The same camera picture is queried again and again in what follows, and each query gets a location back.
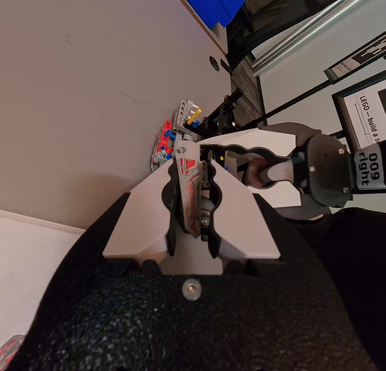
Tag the black desk grommet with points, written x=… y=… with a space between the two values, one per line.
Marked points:
x=214 y=64

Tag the black patterned sign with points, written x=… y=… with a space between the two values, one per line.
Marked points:
x=362 y=57

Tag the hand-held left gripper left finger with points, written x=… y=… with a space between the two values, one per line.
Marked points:
x=138 y=220

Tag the blue plastic bin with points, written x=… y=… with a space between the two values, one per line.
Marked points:
x=211 y=0

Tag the dark chair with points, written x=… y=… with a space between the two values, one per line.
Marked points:
x=271 y=3

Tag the person's right hand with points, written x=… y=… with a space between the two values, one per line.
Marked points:
x=253 y=175

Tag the person's black clothing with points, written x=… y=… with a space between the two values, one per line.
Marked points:
x=355 y=256

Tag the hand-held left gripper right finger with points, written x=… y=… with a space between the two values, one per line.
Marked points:
x=247 y=223

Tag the toy brick vehicle model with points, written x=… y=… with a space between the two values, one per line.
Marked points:
x=190 y=181

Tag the white desk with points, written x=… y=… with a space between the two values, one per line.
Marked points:
x=75 y=90

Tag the black framed sign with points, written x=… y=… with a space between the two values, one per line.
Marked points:
x=371 y=117

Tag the aluminium rail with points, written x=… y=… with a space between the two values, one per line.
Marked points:
x=301 y=33

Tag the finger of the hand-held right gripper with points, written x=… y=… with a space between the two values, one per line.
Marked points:
x=271 y=140
x=280 y=196

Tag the black stand rod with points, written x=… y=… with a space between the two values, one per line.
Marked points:
x=301 y=102

